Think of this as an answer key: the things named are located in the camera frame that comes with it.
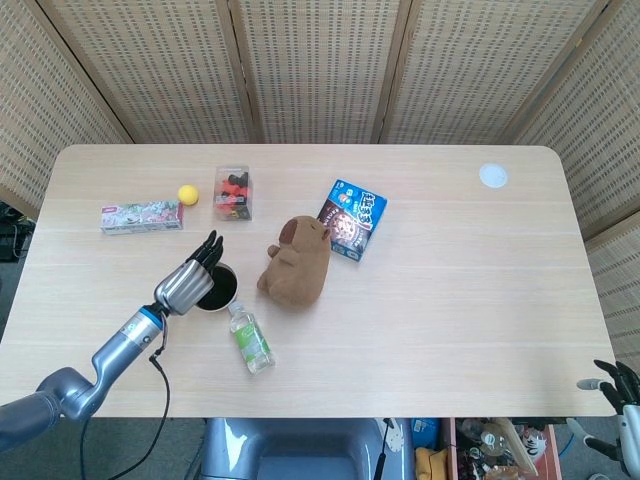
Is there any floral toothpaste box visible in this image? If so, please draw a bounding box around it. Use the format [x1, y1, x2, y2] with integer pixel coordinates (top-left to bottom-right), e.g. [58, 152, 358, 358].
[99, 199, 185, 235]

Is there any clear green-label water bottle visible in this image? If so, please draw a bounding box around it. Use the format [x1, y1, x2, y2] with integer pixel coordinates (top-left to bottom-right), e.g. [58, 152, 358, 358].
[227, 300, 277, 375]

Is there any black equipment with cables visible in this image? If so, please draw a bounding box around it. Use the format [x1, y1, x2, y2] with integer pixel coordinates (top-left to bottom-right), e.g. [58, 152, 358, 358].
[0, 199, 34, 264]

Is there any grey robot torso base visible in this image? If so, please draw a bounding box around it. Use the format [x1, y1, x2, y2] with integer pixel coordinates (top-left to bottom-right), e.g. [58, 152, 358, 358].
[202, 417, 416, 480]

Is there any blue cookie box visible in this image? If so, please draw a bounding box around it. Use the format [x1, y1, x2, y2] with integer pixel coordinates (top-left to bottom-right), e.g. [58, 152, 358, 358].
[316, 178, 389, 265]

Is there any blue package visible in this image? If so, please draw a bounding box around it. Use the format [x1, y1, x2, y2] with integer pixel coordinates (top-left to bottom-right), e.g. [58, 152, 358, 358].
[410, 417, 442, 446]

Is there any red crate of clutter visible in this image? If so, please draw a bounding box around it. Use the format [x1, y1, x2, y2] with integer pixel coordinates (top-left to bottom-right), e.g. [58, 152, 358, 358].
[442, 417, 561, 480]

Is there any white round table grommet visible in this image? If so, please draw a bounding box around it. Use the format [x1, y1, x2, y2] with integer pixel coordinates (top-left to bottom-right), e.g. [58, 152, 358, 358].
[478, 162, 511, 190]

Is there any white bowl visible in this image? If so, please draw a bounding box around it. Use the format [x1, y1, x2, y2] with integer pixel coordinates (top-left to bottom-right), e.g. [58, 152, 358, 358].
[194, 262, 240, 314]

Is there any clear box of toy blocks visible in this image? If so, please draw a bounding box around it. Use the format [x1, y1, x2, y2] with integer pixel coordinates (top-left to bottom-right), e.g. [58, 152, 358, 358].
[213, 164, 254, 223]

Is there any brown capybara plush toy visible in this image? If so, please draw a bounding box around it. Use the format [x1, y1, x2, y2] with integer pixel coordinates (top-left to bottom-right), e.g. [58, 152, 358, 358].
[256, 214, 332, 307]

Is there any white perforated bracket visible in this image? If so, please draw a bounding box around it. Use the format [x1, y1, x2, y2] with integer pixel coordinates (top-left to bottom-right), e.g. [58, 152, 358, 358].
[383, 418, 407, 455]

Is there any woven bamboo screen panel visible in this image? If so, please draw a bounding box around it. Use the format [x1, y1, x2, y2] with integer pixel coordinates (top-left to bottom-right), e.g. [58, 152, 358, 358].
[0, 0, 134, 221]
[37, 0, 259, 146]
[582, 209, 640, 361]
[509, 0, 640, 241]
[377, 0, 621, 146]
[227, 0, 414, 146]

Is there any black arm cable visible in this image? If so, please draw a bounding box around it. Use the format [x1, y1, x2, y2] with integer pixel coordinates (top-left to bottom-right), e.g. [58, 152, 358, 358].
[79, 319, 171, 480]

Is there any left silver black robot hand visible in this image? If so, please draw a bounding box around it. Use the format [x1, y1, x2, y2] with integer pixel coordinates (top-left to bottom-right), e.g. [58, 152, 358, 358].
[153, 230, 225, 317]

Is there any yellow cloth bag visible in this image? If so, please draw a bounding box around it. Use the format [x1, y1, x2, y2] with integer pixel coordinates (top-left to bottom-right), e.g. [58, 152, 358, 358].
[414, 446, 451, 480]

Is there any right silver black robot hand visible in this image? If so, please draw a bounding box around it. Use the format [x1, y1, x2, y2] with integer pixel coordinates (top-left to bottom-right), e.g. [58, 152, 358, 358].
[564, 358, 640, 474]

